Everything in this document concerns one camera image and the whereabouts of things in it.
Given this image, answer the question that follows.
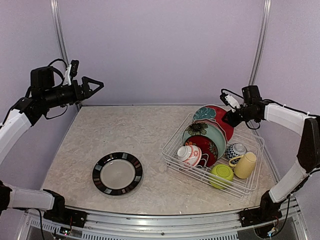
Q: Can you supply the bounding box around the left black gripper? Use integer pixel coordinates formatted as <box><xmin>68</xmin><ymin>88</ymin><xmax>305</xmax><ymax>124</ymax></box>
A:
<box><xmin>42</xmin><ymin>75</ymin><xmax>104</xmax><ymax>108</ymax></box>

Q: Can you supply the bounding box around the red teal floral plate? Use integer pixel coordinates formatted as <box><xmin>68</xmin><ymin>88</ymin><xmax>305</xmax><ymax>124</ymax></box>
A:
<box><xmin>192</xmin><ymin>105</ymin><xmax>234</xmax><ymax>142</ymax></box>

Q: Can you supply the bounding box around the black rimmed beige plate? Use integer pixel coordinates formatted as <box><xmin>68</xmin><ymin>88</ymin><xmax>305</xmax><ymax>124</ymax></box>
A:
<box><xmin>92</xmin><ymin>152</ymin><xmax>144</xmax><ymax>196</ymax></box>

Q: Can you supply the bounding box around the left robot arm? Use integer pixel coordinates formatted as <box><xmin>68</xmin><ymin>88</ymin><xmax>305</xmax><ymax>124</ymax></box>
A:
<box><xmin>0</xmin><ymin>60</ymin><xmax>104</xmax><ymax>223</ymax></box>

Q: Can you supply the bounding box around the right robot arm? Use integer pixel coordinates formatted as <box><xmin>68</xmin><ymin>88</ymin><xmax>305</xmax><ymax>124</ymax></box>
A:
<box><xmin>220</xmin><ymin>85</ymin><xmax>320</xmax><ymax>222</ymax></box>

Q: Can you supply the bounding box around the pink scalloped plate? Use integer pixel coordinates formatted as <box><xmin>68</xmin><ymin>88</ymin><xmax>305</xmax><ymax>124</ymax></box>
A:
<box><xmin>191</xmin><ymin>119</ymin><xmax>228</xmax><ymax>148</ymax></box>

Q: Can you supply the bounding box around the light teal floral plate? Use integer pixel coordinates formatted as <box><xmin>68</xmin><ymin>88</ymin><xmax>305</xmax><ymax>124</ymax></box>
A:
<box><xmin>182</xmin><ymin>120</ymin><xmax>227</xmax><ymax>160</ymax></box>

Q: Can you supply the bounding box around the blue white patterned cup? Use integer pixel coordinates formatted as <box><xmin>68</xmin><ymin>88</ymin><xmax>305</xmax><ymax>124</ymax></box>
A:
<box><xmin>224</xmin><ymin>143</ymin><xmax>247</xmax><ymax>161</ymax></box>

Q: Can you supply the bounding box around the red floral bowl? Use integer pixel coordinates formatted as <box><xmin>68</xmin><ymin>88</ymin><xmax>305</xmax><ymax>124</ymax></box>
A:
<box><xmin>184</xmin><ymin>135</ymin><xmax>219</xmax><ymax>168</ymax></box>

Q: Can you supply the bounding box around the yellow mug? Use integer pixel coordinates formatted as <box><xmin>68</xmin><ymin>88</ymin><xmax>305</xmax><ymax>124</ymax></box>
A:
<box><xmin>228</xmin><ymin>152</ymin><xmax>257</xmax><ymax>179</ymax></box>

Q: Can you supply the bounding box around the white red patterned bowl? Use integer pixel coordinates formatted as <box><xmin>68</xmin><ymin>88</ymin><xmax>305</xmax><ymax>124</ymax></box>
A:
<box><xmin>177</xmin><ymin>145</ymin><xmax>202</xmax><ymax>168</ymax></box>

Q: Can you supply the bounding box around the lime green bowl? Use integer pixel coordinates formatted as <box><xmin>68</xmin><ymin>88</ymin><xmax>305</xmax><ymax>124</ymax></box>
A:
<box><xmin>209</xmin><ymin>164</ymin><xmax>234</xmax><ymax>190</ymax></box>

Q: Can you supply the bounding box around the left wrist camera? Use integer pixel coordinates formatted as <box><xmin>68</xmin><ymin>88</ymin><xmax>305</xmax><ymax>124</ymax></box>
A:
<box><xmin>62</xmin><ymin>59</ymin><xmax>80</xmax><ymax>86</ymax></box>

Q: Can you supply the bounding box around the white wire dish rack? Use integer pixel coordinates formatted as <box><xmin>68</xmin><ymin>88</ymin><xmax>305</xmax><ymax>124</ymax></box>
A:
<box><xmin>162</xmin><ymin>113</ymin><xmax>265</xmax><ymax>198</ymax></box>

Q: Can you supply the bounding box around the left aluminium corner post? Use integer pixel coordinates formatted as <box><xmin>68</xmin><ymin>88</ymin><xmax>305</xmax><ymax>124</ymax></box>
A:
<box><xmin>49</xmin><ymin>0</ymin><xmax>83</xmax><ymax>111</ymax></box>

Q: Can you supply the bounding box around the aluminium corner post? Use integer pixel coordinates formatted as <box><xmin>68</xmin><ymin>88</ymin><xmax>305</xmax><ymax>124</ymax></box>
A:
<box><xmin>49</xmin><ymin>0</ymin><xmax>83</xmax><ymax>111</ymax></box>
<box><xmin>248</xmin><ymin>0</ymin><xmax>272</xmax><ymax>86</ymax></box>

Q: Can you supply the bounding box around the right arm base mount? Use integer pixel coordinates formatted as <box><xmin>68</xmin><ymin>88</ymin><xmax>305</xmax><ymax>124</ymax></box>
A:
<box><xmin>238</xmin><ymin>207</ymin><xmax>283</xmax><ymax>227</ymax></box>

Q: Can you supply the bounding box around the right aluminium corner post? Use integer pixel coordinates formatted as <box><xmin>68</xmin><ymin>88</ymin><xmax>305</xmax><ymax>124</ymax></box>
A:
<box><xmin>248</xmin><ymin>0</ymin><xmax>272</xmax><ymax>86</ymax></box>

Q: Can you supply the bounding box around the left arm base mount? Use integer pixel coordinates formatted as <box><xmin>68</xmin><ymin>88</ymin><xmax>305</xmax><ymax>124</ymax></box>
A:
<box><xmin>43</xmin><ymin>208</ymin><xmax>88</xmax><ymax>228</ymax></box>

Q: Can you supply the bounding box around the aluminium front rail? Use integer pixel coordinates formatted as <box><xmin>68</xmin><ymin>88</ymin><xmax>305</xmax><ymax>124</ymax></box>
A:
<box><xmin>23</xmin><ymin>202</ymin><xmax>308</xmax><ymax>240</ymax></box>

